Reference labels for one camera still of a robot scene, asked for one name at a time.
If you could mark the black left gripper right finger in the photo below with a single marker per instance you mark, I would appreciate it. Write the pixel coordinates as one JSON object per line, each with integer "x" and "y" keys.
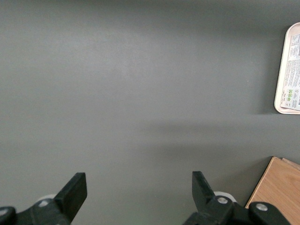
{"x": 206, "y": 206}

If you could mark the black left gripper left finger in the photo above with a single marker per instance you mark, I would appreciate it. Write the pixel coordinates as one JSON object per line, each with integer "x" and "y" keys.
{"x": 68, "y": 201}

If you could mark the wooden drawer cabinet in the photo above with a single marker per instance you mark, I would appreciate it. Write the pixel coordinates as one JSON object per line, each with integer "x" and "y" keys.
{"x": 279, "y": 187}

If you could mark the beige plastic tray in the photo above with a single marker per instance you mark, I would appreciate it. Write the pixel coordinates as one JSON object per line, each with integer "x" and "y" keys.
{"x": 281, "y": 98}

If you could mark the red tartan shortbread box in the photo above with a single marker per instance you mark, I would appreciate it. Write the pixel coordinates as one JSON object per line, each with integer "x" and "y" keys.
{"x": 294, "y": 75}

